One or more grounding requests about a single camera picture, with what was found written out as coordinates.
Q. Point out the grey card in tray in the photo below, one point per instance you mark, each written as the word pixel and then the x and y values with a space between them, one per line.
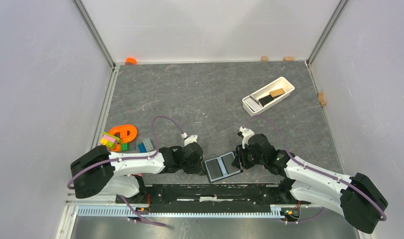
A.
pixel 253 103

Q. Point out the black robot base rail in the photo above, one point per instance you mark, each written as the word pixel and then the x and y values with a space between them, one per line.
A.
pixel 213 198

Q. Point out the blue toy block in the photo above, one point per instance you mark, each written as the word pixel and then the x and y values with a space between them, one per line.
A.
pixel 145 146

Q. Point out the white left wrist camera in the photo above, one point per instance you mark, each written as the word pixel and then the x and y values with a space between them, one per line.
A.
pixel 188 139

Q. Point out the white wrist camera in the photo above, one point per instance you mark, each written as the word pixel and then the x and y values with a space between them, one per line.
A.
pixel 245 134
pixel 188 139

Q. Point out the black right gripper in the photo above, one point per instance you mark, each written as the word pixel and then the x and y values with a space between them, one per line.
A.
pixel 240 153

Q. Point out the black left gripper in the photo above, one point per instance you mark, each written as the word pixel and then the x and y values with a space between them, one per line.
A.
pixel 197 169

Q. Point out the wooden curved block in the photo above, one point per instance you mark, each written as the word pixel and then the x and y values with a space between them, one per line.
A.
pixel 321 99

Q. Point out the white slotted cable duct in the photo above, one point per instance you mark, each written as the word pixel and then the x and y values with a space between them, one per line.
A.
pixel 125 211

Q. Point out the tan card in tray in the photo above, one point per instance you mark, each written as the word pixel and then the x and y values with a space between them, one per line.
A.
pixel 277 92

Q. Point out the white card tray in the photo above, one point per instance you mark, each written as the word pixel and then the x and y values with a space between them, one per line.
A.
pixel 280 82

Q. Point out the black card holder wallet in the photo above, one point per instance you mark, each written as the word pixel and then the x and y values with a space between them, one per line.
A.
pixel 229 165

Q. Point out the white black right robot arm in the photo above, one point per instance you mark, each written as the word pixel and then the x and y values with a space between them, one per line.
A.
pixel 356 198

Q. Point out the orange round cap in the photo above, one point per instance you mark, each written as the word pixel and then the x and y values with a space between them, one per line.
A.
pixel 130 61

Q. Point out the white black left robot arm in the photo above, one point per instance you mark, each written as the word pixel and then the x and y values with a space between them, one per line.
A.
pixel 100 171

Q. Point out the black card in tray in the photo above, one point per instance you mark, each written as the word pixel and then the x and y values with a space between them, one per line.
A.
pixel 265 100

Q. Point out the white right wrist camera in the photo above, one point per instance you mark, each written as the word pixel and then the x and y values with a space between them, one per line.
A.
pixel 245 134

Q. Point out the colourful toy brick stack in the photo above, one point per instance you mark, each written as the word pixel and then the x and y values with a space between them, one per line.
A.
pixel 114 143

